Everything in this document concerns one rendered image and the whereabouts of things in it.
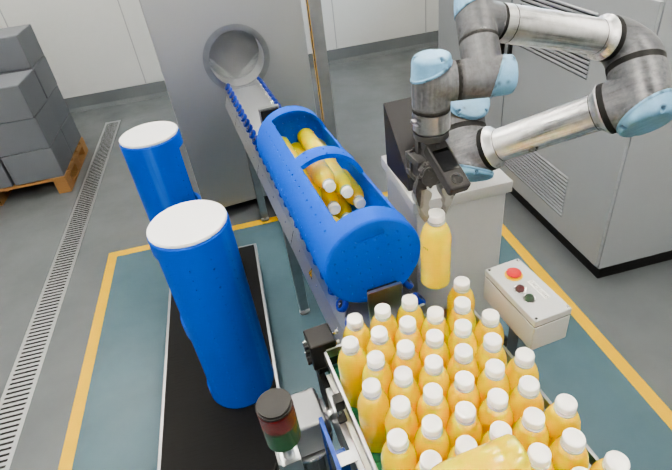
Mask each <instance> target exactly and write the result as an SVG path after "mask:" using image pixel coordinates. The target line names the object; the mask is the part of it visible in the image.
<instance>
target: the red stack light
mask: <svg viewBox="0 0 672 470"><path fill-rule="evenodd" d="M257 417H258V415H257ZM296 419H297V414H296V411H295V407H294V403H293V405H292V409H291V411H290V412H289V414H288V415H287V416H286V417H284V418H283V419H281V420H279V421H276V422H266V421H263V420H262V419H260V418H259V417H258V420H259V423H260V425H261V428H262V430H263V431H264V432H265V433H266V434H267V435H270V436H282V435H284V434H286V433H288V432H289V431H290V430H291V429H292V428H293V427H294V425H295V423H296Z"/></svg>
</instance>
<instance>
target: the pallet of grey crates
mask: <svg viewBox="0 0 672 470"><path fill-rule="evenodd" d="M87 153H88V148H87V146H86V144H85V141H84V139H83V137H81V135H80V133H79V131H78V129H77V126H76V124H75V122H74V120H73V117H72V115H71V113H70V112H69V110H68V107H67V105H66V103H65V101H64V98H63V96H62V94H61V92H60V89H59V87H58V85H57V81H56V79H55V77H54V75H53V73H52V70H51V68H50V66H49V64H48V61H47V59H46V57H45V55H44V53H43V51H42V49H41V47H40V44H39V42H38V40H37V38H36V35H35V33H34V31H33V29H32V26H31V25H30V24H26V25H20V26H14V27H7V28H1V29H0V206H3V205H4V203H5V201H6V200H7V198H8V196H9V195H10V193H11V191H12V190H13V189H18V188H23V187H28V186H33V185H38V184H43V183H48V182H54V184H55V186H56V188H57V190H58V192H59V194H61V193H66V192H71V191H72V190H73V187H74V185H75V182H76V180H77V177H78V175H79V172H80V170H81V167H82V165H83V162H84V160H85V158H86V155H87Z"/></svg>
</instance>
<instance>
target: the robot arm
mask: <svg viewBox="0 0 672 470"><path fill-rule="evenodd" d="M454 20H455V22H456V29H457V36H458V43H459V51H460V58H461V59H460V60H452V57H451V54H450V52H448V51H446V50H443V49H437V50H436V49H428V50H423V51H420V52H418V53H417V54H415V55H414V56H413V58H412V61H411V77H410V82H411V99H412V119H411V123H412V130H413V137H414V139H415V145H413V146H412V149H411V150H408V151H405V155H406V172H407V173H408V174H409V175H410V176H411V178H412V179H413V180H414V181H415V182H414V184H413V191H412V194H411V196H412V199H413V201H414V203H415V204H416V206H417V210H418V213H419V215H420V217H421V219H422V220H423V221H424V222H426V221H427V220H428V218H429V214H428V212H429V209H430V207H429V201H430V200H431V198H432V192H431V191H430V190H429V189H427V187H429V188H430V189H431V188H432V187H433V186H434V185H436V188H437V191H438V192H439V194H440V196H441V197H442V198H441V201H442V208H441V209H442V210H444V211H445V215H446V214H447V212H448V210H449V208H450V206H451V204H452V202H453V198H454V196H455V194H457V193H460V192H463V191H466V190H468V188H469V187H470V185H471V182H479V181H486V180H489V179H491V178H493V176H494V172H493V170H496V169H499V168H502V167H503V165H504V163H505V161H506V160H509V159H512V158H515V157H518V156H521V155H525V154H528V153H531V152H534V151H537V150H541V149H544V148H547V147H550V146H553V145H557V144H560V143H563V142H566V141H569V140H572V139H576V138H579V137H582V136H585V135H588V134H592V133H595V132H598V131H604V132H607V133H609V134H614V133H618V134H619V135H620V136H621V137H634V136H636V135H637V136H640V135H643V134H646V133H649V132H652V131H654V130H656V129H659V128H660V127H662V126H664V125H666V124H667V123H669V122H670V121H671V120H672V74H671V70H670V66H669V62H668V58H667V52H666V49H665V46H664V44H663V43H662V41H661V39H660V38H659V37H658V36H657V35H656V34H655V33H654V32H653V31H651V30H650V29H649V28H647V27H646V26H644V25H643V24H641V23H639V22H637V21H635V20H633V19H630V18H628V17H624V16H621V15H615V14H603V15H601V16H599V17H594V16H588V15H582V14H575V13H569V12H563V11H557V10H550V9H544V8H538V7H531V6H525V5H519V4H513V3H506V2H501V1H494V0H454ZM500 43H503V44H510V45H518V46H525V47H533V48H541V49H548V50H556V51H564V52H571V53H579V54H586V55H587V56H588V57H589V58H590V59H591V60H594V61H600V62H601V63H602V64H603V66H604V68H605V74H606V79H607V81H605V82H603V83H600V84H597V85H595V87H594V89H593V90H592V92H591V94H590V95H587V96H584V97H581V98H579V99H576V100H573V101H571V102H568V103H565V104H562V105H560V106H557V107H554V108H551V109H549V110H546V111H543V112H541V113H538V114H535V115H532V116H530V117H527V118H524V119H521V120H519V121H516V122H513V123H510V124H508V125H505V126H502V127H500V128H497V129H494V128H492V127H491V126H486V120H485V115H486V114H487V113H488V111H489V108H490V99H489V98H492V97H496V96H503V95H509V94H511V93H513V92H514V90H515V88H516V86H517V83H518V64H517V61H516V58H515V56H514V55H512V54H503V55H502V53H501V47H500ZM414 146H415V147H414ZM414 151H415V152H414ZM410 152H411V153H410ZM426 186H427V187H426Z"/></svg>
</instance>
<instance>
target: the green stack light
mask: <svg viewBox="0 0 672 470"><path fill-rule="evenodd" d="M262 431H263V430H262ZM263 434H264V437H265V440H266V443H267V445H268V447H269V448H270V449H271V450H273V451H275V452H287V451H289V450H291V449H293V448H294V447H295V446H296V445H297V444H298V442H299V440H300V437H301V429H300V426H299V422H298V418H297V419H296V423H295V425H294V427H293V428H292V429H291V430H290V431H289V432H288V433H286V434H284V435H282V436H270V435H267V434H266V433H265V432H264V431H263Z"/></svg>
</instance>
